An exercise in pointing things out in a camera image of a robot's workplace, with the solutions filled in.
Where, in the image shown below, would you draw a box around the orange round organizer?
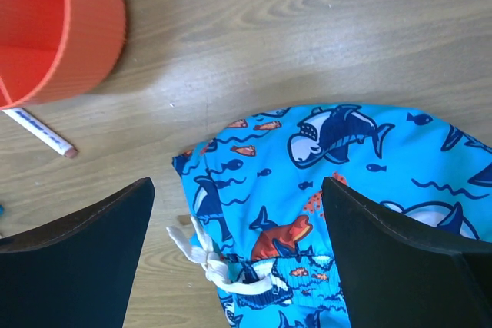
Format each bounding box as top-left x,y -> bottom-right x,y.
1,0 -> 126,109

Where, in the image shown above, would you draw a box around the brown cap white marker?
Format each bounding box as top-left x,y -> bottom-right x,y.
2,108 -> 78,159

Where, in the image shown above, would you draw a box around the blue shark print shorts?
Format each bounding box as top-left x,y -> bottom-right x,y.
168,103 -> 491,327

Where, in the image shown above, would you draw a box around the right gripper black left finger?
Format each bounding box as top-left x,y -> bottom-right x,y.
1,178 -> 155,327

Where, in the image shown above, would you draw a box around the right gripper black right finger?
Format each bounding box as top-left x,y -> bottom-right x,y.
322,177 -> 491,327

